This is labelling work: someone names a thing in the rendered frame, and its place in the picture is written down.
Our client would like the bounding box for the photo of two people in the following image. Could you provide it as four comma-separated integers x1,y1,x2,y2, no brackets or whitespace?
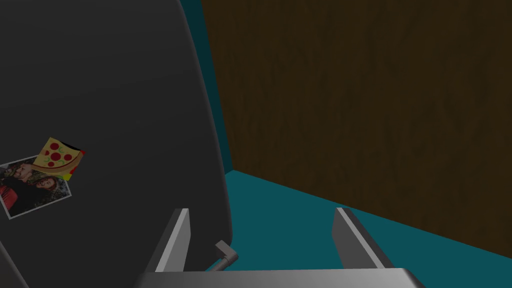
0,155,73,221

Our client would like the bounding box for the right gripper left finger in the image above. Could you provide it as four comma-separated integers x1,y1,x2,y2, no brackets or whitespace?
144,207,192,274

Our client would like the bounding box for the dark grey fridge door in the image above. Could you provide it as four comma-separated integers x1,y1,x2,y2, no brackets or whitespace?
0,0,234,288

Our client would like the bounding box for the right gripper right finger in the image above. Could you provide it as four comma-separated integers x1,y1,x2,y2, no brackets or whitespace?
331,206,396,271

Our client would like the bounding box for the pizza slice magnet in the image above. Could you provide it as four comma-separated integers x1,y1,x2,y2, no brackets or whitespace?
32,137,87,181

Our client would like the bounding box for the grey fridge handle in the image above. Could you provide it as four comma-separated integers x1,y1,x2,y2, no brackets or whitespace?
205,239,240,273

